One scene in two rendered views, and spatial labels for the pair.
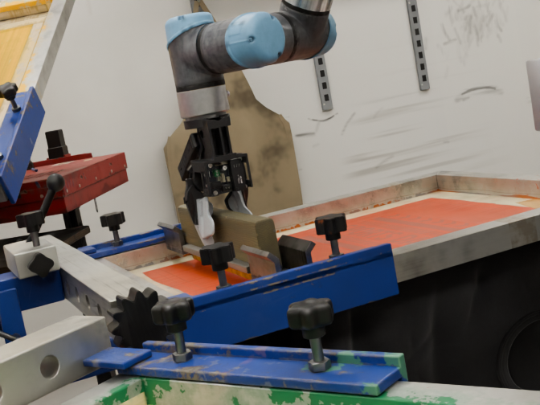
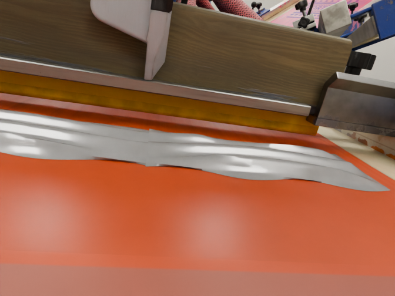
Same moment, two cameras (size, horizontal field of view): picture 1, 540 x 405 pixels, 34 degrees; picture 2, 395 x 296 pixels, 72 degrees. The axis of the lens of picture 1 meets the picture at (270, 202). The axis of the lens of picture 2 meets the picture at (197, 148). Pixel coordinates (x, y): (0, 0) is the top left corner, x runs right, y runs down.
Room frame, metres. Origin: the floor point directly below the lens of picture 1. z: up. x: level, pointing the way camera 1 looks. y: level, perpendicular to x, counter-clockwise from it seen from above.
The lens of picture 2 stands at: (1.48, -0.17, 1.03)
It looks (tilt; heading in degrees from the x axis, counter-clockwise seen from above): 20 degrees down; 101
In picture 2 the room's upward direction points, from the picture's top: 11 degrees clockwise
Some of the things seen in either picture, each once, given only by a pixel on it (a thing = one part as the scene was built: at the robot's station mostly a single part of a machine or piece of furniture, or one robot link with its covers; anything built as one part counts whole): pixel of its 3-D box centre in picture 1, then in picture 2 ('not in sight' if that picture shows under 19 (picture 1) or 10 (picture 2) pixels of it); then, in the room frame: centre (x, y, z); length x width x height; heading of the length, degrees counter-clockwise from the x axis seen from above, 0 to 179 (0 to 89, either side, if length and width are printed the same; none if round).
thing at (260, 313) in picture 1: (286, 295); not in sight; (1.11, 0.00, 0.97); 0.30 x 0.05 x 0.07; 112
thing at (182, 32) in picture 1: (195, 51); not in sight; (1.36, 0.07, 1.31); 0.09 x 0.08 x 0.11; 46
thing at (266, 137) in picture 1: (227, 132); not in sight; (3.48, 0.11, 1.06); 0.53 x 0.07 x 1.05; 112
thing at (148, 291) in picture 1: (138, 319); not in sight; (0.96, 0.17, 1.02); 0.07 x 0.06 x 0.07; 112
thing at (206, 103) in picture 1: (205, 104); not in sight; (1.36, 0.07, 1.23); 0.08 x 0.08 x 0.05
